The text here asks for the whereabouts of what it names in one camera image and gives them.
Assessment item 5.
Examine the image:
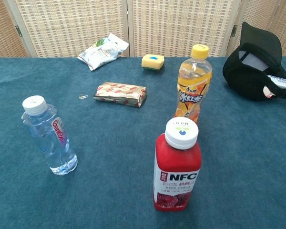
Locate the red NFC juice bottle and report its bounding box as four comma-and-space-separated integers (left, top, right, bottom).
153, 117, 202, 212

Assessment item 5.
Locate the iced tea bottle yellow cap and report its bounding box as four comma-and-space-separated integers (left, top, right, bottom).
174, 44, 213, 125

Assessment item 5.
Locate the gold red-print snack packet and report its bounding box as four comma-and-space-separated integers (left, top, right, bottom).
92, 82, 147, 108

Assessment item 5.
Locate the yellow sponge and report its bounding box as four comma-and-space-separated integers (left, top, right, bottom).
141, 53, 165, 72

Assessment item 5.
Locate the crumpled white snack bag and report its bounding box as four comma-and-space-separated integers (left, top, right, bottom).
77, 32, 130, 72

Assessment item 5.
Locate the blue tablecloth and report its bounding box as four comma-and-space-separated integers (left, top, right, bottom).
0, 56, 286, 229

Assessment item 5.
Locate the clear water bottle white cap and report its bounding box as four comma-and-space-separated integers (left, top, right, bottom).
21, 95, 78, 176

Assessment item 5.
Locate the black baseball cap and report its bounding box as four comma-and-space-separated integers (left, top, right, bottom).
223, 21, 286, 101

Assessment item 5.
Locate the woven folding screen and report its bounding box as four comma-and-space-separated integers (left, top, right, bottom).
0, 0, 286, 59

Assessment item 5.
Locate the white paper tag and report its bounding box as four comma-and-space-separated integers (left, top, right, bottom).
266, 74, 286, 91

